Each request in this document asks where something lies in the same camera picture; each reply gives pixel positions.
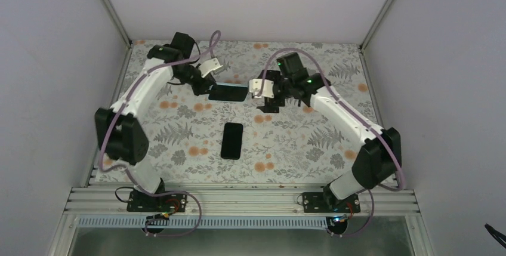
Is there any right aluminium frame post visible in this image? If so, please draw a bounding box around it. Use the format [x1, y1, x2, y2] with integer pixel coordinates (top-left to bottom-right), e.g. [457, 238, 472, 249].
[359, 0, 395, 54]

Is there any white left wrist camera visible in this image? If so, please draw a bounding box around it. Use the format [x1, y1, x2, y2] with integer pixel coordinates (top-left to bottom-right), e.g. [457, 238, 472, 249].
[198, 57, 223, 78]

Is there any light blue phone case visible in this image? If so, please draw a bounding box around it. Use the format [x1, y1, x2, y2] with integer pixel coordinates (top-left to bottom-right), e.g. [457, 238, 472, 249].
[216, 82, 248, 88]

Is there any black phone on mat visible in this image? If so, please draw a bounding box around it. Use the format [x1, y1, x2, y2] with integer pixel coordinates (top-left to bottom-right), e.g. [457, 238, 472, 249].
[220, 122, 243, 160]

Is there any black object at corner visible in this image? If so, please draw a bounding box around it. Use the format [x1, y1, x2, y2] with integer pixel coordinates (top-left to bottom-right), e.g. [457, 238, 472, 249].
[484, 223, 506, 248]

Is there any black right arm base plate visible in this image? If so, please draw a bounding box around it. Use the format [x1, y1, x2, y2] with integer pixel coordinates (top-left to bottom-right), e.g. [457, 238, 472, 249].
[300, 192, 361, 214]

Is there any aluminium mounting rail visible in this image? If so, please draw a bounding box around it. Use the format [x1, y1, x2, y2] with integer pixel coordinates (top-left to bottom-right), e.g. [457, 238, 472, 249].
[64, 186, 420, 217]

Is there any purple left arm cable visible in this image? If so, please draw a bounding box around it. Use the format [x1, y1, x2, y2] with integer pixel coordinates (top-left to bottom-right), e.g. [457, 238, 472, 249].
[98, 30, 222, 239]

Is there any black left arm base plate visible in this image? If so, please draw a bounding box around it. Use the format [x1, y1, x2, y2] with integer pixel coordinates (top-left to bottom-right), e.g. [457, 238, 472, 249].
[126, 190, 187, 213]

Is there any slotted grey cable duct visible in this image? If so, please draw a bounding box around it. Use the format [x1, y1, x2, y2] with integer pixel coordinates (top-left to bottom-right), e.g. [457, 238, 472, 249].
[76, 215, 328, 230]

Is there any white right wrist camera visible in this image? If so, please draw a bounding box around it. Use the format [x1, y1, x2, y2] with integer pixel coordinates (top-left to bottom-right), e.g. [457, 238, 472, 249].
[248, 79, 274, 98]

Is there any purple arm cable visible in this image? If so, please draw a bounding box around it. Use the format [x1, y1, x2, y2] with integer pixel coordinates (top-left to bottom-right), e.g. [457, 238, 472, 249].
[98, 30, 222, 239]
[252, 48, 407, 238]

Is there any blue phone with black screen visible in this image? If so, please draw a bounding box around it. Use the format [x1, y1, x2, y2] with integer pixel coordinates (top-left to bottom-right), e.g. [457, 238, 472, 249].
[208, 84, 249, 102]

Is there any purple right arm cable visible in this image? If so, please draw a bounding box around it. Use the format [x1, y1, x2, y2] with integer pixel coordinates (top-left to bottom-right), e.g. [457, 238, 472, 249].
[252, 48, 407, 238]

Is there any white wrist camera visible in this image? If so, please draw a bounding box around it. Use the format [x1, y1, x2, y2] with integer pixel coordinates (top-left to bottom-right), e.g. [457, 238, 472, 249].
[248, 79, 274, 98]
[198, 57, 223, 78]

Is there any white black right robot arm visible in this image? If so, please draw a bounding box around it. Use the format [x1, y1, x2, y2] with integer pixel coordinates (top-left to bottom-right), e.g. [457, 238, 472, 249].
[248, 48, 406, 212]

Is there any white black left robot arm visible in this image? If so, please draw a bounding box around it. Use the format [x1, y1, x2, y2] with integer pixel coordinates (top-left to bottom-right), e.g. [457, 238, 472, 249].
[94, 30, 221, 211]

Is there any floral patterned table mat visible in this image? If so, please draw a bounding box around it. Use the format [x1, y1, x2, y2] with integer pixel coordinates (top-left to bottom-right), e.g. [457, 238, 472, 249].
[94, 39, 398, 186]

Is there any aluminium frame post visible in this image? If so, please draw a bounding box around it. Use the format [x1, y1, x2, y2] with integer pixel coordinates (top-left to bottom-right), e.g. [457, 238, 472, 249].
[101, 0, 132, 47]
[359, 0, 395, 54]

